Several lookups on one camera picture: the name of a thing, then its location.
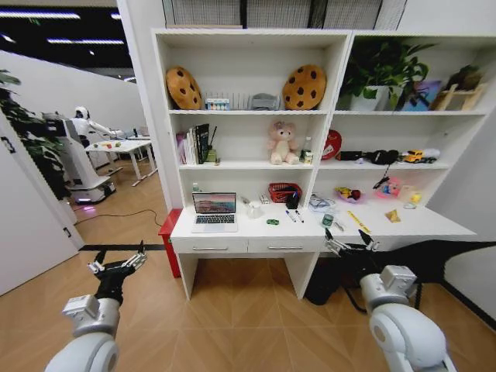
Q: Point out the brown dried plant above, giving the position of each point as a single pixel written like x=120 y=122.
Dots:
x=465 y=77

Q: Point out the yellow snack packet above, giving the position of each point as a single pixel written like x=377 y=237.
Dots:
x=393 y=216

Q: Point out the purple bowl of toy fruit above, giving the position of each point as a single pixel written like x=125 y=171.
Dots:
x=350 y=195

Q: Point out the wooden rack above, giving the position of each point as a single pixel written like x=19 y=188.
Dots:
x=459 y=97

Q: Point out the black rectangular box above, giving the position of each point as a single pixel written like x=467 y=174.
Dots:
x=350 y=156

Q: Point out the small white wrapper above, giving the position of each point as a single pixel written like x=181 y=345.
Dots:
x=339 y=226

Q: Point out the black headphones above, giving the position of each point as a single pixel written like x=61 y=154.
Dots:
x=381 y=157

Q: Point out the pink and white books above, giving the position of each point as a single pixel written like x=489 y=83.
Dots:
x=188 y=149

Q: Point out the green can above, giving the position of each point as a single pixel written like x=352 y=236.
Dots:
x=328 y=220

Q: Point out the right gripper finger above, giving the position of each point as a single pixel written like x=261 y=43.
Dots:
x=370 y=241
x=334 y=245

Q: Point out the white desk with bookshelf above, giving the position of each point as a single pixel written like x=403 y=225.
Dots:
x=162 y=116

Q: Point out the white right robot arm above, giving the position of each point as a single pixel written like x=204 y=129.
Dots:
x=407 y=333

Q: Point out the black fabric sheet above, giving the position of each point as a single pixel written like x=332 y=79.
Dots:
x=426 y=259

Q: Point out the yellow ruler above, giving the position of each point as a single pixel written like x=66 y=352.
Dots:
x=358 y=221

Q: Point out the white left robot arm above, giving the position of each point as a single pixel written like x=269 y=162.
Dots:
x=90 y=348

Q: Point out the blue purple picture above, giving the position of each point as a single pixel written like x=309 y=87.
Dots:
x=421 y=96

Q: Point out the reed diffuser with dark sticks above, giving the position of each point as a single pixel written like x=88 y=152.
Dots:
x=212 y=153

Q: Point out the black bag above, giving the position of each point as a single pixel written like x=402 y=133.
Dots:
x=325 y=283

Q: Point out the small green white carton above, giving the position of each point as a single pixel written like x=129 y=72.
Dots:
x=308 y=157

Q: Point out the white background table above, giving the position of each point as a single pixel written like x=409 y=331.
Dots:
x=124 y=147

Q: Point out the white open shelf unit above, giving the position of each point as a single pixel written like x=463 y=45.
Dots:
x=387 y=166

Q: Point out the tall green leafy plant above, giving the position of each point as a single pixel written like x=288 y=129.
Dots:
x=35 y=147

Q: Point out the dark upright book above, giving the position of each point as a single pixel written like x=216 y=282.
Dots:
x=202 y=143

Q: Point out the small white box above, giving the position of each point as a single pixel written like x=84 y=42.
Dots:
x=265 y=199

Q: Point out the clear small dish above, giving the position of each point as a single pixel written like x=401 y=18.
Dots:
x=409 y=206

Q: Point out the yellow cup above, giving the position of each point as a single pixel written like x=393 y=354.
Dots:
x=415 y=198

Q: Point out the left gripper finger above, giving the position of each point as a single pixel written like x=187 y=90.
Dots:
x=97 y=266
x=135 y=259

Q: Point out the white door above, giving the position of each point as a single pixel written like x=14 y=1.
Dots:
x=27 y=232

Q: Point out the red shopping basket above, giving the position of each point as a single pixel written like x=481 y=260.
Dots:
x=281 y=191

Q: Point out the yellow toy truck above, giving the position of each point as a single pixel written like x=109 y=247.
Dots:
x=413 y=156

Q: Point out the grey fabric pouch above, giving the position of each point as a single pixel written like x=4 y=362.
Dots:
x=264 y=102

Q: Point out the small silver clip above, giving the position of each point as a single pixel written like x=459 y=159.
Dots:
x=245 y=200

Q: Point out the brown cookie-shaped pillow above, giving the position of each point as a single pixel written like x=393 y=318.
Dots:
x=183 y=88
x=304 y=87

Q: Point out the white marker blue cap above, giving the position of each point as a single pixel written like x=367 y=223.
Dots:
x=290 y=216

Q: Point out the small box of coloured bottles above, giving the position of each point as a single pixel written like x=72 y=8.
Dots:
x=218 y=104

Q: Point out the blue white plastic bag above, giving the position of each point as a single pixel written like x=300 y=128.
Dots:
x=321 y=203

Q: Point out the green potted plant white pot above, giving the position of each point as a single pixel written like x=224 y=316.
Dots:
x=377 y=73

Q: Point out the pink plush bear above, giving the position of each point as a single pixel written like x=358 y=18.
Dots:
x=282 y=147

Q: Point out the green toy car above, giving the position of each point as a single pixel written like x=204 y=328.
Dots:
x=273 y=221

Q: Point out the pink toy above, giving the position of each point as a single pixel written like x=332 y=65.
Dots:
x=389 y=189

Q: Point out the silver open laptop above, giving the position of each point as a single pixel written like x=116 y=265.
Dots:
x=215 y=213

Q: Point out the white marker black cap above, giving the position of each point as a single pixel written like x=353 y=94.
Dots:
x=299 y=216

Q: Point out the black pen holder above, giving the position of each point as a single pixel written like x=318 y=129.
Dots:
x=292 y=201

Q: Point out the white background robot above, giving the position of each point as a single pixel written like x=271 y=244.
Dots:
x=77 y=155

